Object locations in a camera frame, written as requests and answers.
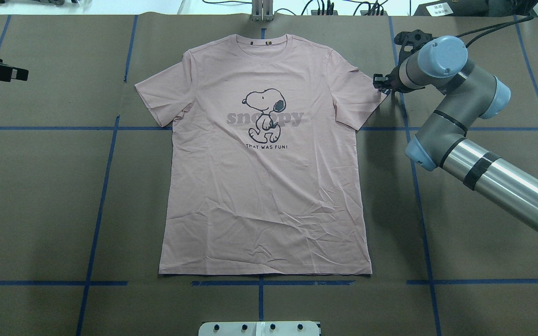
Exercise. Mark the pink Snoopy t-shirt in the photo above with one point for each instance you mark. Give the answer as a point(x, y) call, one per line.
point(264, 171)

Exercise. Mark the aluminium frame post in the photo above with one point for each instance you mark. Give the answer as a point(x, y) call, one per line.
point(262, 10)

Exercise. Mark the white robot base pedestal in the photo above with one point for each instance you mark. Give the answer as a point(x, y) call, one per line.
point(261, 328)

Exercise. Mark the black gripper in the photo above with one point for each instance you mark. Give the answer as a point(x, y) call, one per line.
point(393, 80)

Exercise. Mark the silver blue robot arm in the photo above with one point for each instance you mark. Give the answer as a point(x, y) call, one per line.
point(470, 93)

